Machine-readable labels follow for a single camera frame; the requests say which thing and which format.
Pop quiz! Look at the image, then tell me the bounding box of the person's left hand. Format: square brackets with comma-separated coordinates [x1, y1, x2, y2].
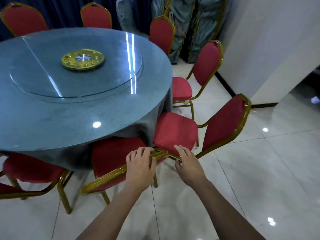
[124, 147, 157, 195]

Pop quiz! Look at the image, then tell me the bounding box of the person's right hand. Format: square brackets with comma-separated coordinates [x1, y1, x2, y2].
[174, 145, 209, 189]

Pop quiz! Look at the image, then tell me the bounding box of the person's left forearm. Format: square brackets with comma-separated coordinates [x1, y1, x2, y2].
[76, 185, 148, 240]

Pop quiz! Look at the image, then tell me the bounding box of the person's right forearm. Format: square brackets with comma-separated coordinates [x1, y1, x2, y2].
[195, 180, 267, 240]

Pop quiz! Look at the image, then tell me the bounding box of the blue round table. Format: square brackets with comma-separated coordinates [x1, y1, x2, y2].
[0, 27, 173, 172]

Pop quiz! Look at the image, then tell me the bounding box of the glass lazy susan gold hub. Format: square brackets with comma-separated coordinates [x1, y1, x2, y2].
[10, 35, 143, 99]

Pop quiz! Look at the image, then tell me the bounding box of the yellow turntable base disc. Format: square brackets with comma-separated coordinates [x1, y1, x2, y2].
[61, 48, 105, 72]

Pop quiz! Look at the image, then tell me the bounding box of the grey fabric covered chair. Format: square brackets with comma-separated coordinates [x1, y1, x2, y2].
[116, 0, 150, 39]

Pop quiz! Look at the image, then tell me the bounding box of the dark blue curtain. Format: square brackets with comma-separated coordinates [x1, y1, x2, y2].
[0, 0, 153, 42]

